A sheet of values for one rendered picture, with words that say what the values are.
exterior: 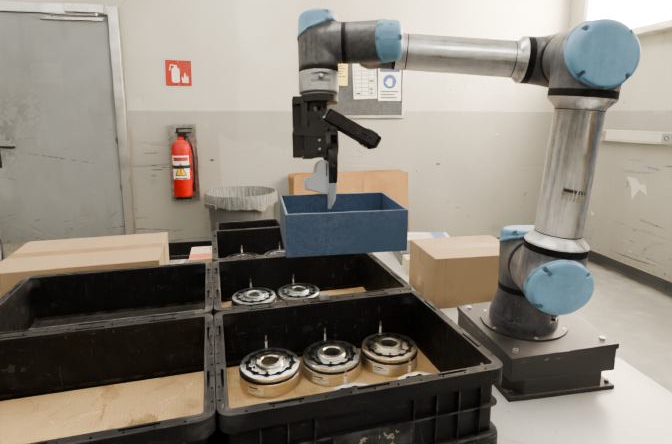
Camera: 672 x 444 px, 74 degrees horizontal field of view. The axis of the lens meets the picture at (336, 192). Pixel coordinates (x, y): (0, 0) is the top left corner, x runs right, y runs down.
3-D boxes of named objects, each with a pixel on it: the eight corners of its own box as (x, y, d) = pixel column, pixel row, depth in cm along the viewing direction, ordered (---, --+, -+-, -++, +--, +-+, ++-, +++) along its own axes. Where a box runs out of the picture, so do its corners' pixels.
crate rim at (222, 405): (414, 299, 92) (415, 288, 91) (507, 382, 63) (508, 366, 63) (214, 324, 81) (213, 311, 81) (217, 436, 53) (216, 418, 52)
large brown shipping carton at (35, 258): (171, 289, 151) (167, 232, 148) (164, 329, 123) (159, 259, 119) (35, 303, 140) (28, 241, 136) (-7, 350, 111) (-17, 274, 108)
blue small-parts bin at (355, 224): (382, 226, 88) (382, 191, 87) (407, 250, 73) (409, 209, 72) (280, 231, 84) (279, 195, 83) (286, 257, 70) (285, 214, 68)
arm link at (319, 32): (340, 4, 79) (292, 6, 80) (341, 66, 79) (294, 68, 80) (343, 19, 87) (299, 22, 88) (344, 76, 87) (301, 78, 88)
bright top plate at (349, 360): (351, 339, 86) (351, 336, 85) (367, 368, 76) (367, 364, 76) (299, 345, 83) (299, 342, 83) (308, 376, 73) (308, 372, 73)
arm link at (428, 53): (580, 39, 97) (355, 24, 100) (606, 31, 86) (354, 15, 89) (570, 93, 99) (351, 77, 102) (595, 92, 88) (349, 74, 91)
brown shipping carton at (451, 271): (487, 277, 162) (489, 234, 159) (523, 302, 141) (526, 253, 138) (408, 283, 156) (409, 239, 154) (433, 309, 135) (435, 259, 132)
